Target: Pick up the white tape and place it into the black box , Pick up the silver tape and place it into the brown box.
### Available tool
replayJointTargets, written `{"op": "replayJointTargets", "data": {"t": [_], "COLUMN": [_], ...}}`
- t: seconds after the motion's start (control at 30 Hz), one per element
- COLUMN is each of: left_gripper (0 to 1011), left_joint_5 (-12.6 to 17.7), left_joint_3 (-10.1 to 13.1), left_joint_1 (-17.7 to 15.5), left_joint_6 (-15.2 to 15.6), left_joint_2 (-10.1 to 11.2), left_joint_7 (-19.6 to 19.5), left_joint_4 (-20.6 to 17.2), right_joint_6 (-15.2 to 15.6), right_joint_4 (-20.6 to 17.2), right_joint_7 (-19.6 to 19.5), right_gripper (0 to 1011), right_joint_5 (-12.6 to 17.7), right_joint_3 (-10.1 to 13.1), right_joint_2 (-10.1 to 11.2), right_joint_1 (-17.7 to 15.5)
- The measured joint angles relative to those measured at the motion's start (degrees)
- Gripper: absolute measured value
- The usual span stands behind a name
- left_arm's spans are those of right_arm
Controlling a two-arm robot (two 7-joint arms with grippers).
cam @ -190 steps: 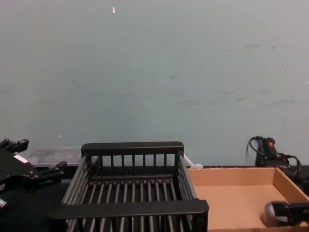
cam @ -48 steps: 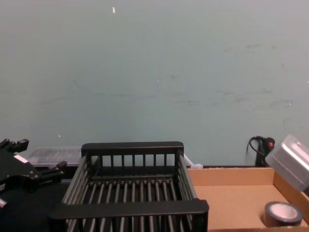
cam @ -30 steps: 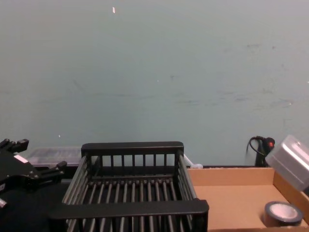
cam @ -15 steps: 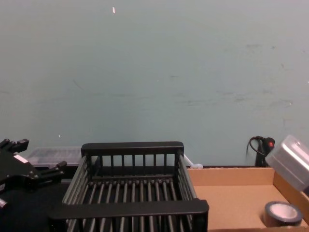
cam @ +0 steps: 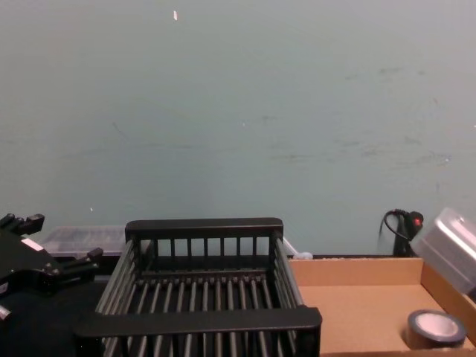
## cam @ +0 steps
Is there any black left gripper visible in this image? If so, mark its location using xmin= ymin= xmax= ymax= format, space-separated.
xmin=0 ymin=213 xmax=105 ymax=298

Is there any shallow brown cardboard tray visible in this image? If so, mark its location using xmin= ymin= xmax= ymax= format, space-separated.
xmin=287 ymin=255 xmax=476 ymax=357

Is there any black corded tool red switch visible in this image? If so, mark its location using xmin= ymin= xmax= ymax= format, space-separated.
xmin=382 ymin=208 xmax=425 ymax=258

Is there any black rack with steel bars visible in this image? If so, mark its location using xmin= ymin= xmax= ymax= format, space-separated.
xmin=71 ymin=217 xmax=323 ymax=357

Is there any silver tape roll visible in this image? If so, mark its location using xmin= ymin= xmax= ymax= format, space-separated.
xmin=402 ymin=309 xmax=468 ymax=351

